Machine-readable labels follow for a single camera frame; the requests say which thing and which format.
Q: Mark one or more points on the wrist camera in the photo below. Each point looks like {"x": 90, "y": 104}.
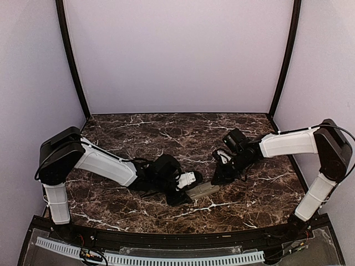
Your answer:
{"x": 222, "y": 156}
{"x": 189, "y": 180}

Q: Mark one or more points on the black vertical frame post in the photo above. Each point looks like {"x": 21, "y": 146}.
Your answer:
{"x": 296, "y": 10}
{"x": 70, "y": 58}

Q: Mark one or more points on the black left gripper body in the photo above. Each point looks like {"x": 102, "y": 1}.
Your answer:
{"x": 173, "y": 200}

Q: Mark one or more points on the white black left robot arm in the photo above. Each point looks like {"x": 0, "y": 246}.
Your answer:
{"x": 69, "y": 149}

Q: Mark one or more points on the white remote control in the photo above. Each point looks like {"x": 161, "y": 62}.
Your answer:
{"x": 202, "y": 190}

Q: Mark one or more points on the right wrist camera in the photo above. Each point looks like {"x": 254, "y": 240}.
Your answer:
{"x": 222, "y": 156}

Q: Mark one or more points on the white slotted cable duct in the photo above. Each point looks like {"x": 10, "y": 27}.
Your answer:
{"x": 129, "y": 256}

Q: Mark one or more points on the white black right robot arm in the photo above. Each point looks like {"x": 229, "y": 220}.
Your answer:
{"x": 326, "y": 140}

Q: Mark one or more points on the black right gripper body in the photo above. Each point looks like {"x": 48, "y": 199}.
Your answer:
{"x": 236, "y": 167}

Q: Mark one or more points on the black vertical frame post left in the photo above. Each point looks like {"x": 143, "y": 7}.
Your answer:
{"x": 70, "y": 58}

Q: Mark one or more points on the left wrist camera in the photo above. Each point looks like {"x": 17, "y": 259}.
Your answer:
{"x": 189, "y": 180}

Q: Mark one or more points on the black vertical frame post right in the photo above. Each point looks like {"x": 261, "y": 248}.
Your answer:
{"x": 296, "y": 10}

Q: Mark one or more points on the black front rail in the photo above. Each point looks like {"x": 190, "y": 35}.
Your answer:
{"x": 268, "y": 238}

